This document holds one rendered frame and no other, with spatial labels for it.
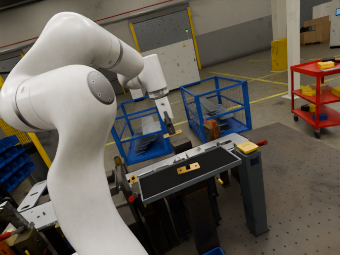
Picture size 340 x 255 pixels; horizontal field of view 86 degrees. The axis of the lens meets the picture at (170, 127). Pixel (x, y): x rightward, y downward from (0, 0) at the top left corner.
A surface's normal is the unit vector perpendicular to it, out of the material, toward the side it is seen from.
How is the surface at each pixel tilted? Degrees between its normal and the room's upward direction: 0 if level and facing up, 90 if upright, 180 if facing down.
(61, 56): 120
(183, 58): 90
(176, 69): 90
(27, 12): 90
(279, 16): 90
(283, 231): 0
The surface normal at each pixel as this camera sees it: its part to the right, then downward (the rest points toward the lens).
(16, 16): 0.11, 0.33
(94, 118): 0.78, 0.34
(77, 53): 0.70, 0.56
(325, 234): -0.26, -0.90
